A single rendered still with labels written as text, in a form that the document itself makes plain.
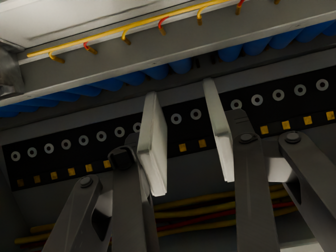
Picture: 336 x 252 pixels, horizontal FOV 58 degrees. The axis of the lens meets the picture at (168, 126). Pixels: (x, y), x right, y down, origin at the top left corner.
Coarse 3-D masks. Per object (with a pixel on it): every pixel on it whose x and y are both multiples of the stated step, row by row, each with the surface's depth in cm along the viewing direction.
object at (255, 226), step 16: (240, 144) 13; (256, 144) 13; (240, 160) 12; (256, 160) 12; (240, 176) 12; (256, 176) 11; (240, 192) 11; (256, 192) 11; (240, 208) 10; (256, 208) 10; (272, 208) 10; (240, 224) 10; (256, 224) 10; (272, 224) 9; (240, 240) 9; (256, 240) 9; (272, 240) 9
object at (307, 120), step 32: (224, 96) 30; (288, 96) 29; (320, 96) 29; (96, 128) 32; (128, 128) 32; (192, 128) 31; (256, 128) 30; (288, 128) 29; (32, 160) 34; (64, 160) 33; (96, 160) 32
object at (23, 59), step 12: (192, 0) 16; (204, 0) 16; (156, 12) 16; (192, 12) 16; (204, 12) 16; (120, 24) 17; (144, 24) 16; (156, 24) 17; (72, 36) 17; (84, 36) 17; (108, 36) 17; (36, 48) 17; (72, 48) 17; (24, 60) 18
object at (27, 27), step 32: (0, 0) 12; (32, 0) 12; (64, 0) 13; (96, 0) 14; (128, 0) 14; (160, 0) 15; (0, 32) 15; (32, 32) 16; (64, 32) 16; (288, 64) 29; (320, 64) 28; (160, 96) 31; (192, 96) 30; (32, 128) 33; (64, 128) 32
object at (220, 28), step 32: (224, 0) 15; (256, 0) 16; (288, 0) 16; (320, 0) 16; (160, 32) 17; (192, 32) 17; (224, 32) 16; (256, 32) 16; (32, 64) 18; (64, 64) 18; (96, 64) 17; (128, 64) 17; (160, 64) 19; (32, 96) 19
